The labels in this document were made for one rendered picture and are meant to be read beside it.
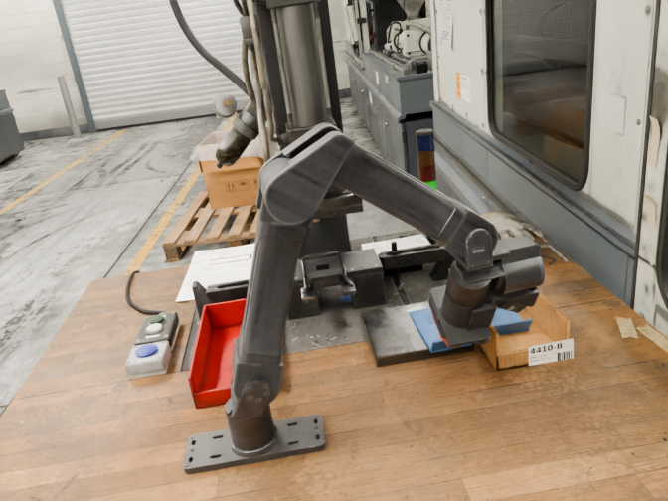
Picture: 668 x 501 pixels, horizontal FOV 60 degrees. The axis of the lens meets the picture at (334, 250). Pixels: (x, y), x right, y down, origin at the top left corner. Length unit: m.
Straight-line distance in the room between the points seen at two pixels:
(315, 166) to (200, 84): 9.78
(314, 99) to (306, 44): 0.09
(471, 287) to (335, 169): 0.26
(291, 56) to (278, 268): 0.45
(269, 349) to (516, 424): 0.36
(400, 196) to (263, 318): 0.23
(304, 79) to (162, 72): 9.52
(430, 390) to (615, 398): 0.26
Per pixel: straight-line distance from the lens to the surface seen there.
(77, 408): 1.09
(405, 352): 0.99
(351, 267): 1.15
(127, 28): 10.60
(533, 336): 1.05
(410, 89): 4.16
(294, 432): 0.87
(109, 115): 10.87
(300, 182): 0.66
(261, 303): 0.73
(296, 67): 1.04
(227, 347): 1.11
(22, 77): 11.34
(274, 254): 0.70
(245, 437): 0.83
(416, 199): 0.72
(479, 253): 0.77
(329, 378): 0.98
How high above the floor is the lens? 1.46
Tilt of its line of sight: 23 degrees down
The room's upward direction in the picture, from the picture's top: 8 degrees counter-clockwise
